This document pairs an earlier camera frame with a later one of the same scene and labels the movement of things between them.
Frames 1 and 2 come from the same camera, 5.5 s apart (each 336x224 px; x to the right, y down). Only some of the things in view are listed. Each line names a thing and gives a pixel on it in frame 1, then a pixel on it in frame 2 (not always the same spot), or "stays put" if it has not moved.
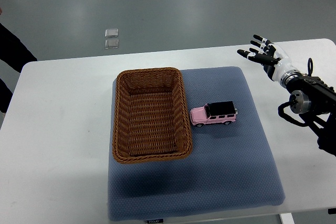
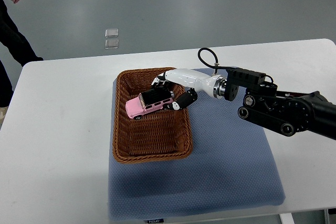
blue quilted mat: [231, 167] stays put
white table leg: [287, 218] stays put
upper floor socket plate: [110, 33] stays put
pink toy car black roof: [217, 113] -> [148, 101]
